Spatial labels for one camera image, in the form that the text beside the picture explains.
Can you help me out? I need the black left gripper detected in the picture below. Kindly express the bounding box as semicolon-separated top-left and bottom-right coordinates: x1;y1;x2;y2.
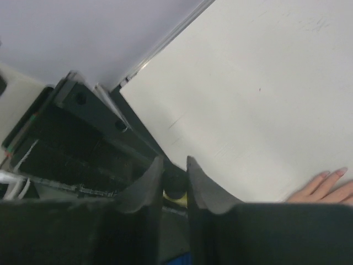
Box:
2;77;158;197

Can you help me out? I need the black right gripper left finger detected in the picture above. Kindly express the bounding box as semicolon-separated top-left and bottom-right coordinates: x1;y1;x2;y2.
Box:
1;157;163;264

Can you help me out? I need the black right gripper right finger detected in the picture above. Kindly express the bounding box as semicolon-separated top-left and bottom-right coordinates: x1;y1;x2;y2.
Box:
187;157;352;264

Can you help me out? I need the yellow nail polish bottle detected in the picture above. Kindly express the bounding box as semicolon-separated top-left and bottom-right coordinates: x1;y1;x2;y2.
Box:
163;191;188;208

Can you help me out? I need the person's hand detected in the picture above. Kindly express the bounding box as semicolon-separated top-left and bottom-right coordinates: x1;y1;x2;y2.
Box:
286;167;352;205

